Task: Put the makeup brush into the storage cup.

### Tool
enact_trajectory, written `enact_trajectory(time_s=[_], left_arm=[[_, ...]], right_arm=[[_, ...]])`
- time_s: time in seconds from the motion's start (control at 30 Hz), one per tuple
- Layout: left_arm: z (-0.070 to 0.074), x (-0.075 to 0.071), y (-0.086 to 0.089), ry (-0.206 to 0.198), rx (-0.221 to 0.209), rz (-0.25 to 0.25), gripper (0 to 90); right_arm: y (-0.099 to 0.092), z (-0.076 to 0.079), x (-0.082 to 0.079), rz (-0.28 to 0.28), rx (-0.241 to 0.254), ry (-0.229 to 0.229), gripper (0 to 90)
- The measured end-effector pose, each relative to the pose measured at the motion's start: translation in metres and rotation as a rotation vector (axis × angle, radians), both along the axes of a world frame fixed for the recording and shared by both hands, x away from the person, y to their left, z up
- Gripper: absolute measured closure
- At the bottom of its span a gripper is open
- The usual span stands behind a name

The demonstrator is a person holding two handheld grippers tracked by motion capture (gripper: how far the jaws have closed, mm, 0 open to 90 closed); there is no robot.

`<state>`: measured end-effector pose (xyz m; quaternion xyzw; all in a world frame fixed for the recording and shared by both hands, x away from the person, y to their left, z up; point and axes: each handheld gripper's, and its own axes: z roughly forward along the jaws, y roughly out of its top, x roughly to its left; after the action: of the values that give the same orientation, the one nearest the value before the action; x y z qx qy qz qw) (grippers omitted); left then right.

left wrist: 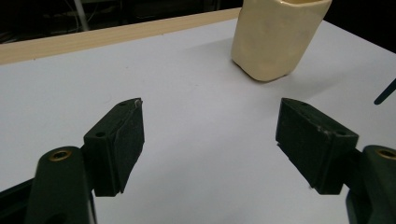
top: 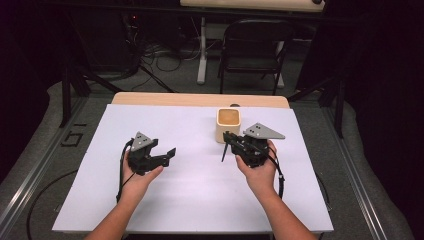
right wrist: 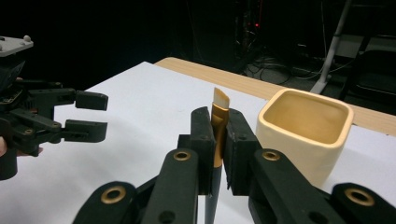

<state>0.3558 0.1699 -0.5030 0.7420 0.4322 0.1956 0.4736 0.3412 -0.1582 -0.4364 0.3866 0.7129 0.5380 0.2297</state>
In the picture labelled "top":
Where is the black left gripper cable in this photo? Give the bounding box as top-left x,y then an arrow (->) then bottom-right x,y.
115,139 -> 135,204

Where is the tangle of black cables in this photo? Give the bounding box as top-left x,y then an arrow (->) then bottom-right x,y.
121,13 -> 201,95

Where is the black folding chair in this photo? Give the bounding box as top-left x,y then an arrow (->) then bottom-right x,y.
217,18 -> 297,97

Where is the black floor cable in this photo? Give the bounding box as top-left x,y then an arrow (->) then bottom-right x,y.
25,169 -> 80,240

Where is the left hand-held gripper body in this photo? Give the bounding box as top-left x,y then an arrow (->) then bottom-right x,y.
127,131 -> 170,176

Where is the aluminium floor rail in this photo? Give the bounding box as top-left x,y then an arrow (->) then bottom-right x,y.
0,95 -> 88,236
319,105 -> 390,240

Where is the cream square ceramic cup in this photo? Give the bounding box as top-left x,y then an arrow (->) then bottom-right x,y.
215,107 -> 242,145

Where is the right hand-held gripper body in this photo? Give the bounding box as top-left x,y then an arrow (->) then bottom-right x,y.
231,122 -> 287,169

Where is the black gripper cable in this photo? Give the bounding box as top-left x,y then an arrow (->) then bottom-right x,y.
115,139 -> 135,204
266,145 -> 287,201

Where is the dark teal gold-tipped pencil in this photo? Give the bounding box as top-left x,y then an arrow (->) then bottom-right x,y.
221,141 -> 231,164

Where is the person's right hand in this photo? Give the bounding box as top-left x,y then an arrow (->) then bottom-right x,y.
235,139 -> 280,202

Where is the black metal stand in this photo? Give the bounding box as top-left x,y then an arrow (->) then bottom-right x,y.
287,75 -> 347,140
59,61 -> 125,129

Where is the person's left hand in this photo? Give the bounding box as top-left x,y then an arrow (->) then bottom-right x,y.
119,150 -> 165,204

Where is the light wooden desk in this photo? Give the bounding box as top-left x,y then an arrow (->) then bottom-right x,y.
179,0 -> 327,13

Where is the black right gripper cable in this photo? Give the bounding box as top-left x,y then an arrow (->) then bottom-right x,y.
266,145 -> 287,201

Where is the white desk leg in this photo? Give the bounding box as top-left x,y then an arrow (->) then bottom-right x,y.
196,15 -> 209,85

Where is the white table cover sheet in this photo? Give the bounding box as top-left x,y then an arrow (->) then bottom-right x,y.
51,103 -> 335,234

